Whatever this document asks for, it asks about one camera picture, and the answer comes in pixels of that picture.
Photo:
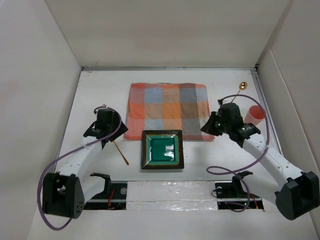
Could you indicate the green black square plate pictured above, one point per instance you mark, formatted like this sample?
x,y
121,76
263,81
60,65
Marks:
x,y
162,150

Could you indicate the checkered orange blue cloth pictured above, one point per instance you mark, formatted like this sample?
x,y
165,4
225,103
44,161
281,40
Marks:
x,y
168,106

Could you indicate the gold spoon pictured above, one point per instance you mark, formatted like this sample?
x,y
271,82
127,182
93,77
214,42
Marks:
x,y
241,87

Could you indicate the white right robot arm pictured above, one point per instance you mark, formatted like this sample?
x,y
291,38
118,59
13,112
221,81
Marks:
x,y
296,192

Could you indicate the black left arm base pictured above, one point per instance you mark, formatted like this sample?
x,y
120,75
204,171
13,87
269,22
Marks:
x,y
115,200

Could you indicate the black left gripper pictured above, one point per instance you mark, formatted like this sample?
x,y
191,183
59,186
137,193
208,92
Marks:
x,y
120,132

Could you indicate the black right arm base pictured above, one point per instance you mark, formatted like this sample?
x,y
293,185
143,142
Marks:
x,y
231,195

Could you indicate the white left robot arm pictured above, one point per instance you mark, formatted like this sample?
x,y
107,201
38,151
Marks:
x,y
66,192

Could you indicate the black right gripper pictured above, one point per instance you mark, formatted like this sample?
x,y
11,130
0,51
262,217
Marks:
x,y
208,126

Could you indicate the gold fork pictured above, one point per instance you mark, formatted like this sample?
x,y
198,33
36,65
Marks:
x,y
122,155

